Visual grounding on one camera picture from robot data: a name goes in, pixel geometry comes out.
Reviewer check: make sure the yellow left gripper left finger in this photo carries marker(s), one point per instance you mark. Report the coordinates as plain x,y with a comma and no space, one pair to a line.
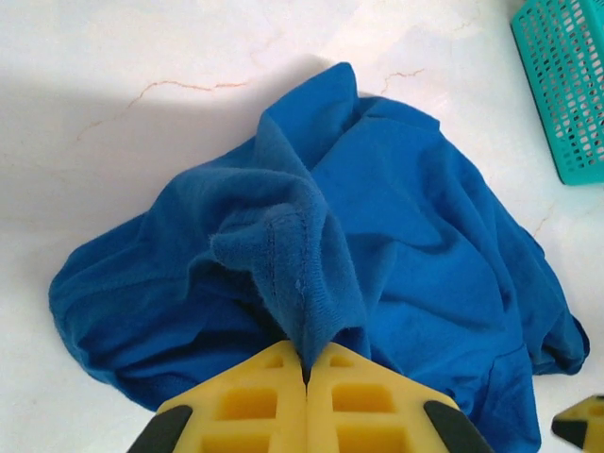
245,424

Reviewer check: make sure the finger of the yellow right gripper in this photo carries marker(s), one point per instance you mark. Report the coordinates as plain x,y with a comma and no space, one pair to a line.
585,424

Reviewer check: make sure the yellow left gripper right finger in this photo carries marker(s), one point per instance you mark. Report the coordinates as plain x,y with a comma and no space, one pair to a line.
377,424

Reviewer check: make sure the blue t-shirt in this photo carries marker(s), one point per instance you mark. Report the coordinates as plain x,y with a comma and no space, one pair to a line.
401,212

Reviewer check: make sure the teal plastic mesh basket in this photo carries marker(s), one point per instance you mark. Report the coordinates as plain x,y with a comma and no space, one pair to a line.
585,177

